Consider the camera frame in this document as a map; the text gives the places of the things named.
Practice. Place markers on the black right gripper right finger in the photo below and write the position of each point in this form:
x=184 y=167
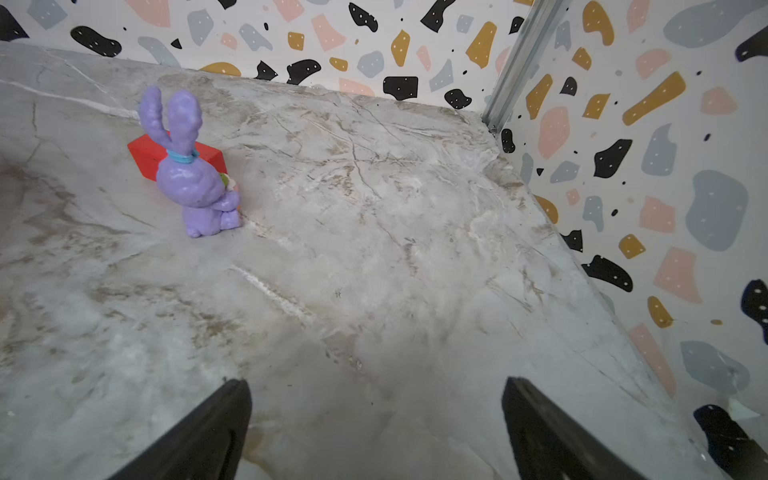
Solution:
x=548 y=444

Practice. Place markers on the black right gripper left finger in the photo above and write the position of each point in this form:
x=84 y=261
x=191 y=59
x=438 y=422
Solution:
x=206 y=444

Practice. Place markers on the red block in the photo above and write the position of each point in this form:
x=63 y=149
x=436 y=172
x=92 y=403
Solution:
x=147 y=155

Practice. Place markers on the aluminium corner post right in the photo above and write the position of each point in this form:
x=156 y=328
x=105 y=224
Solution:
x=537 y=30

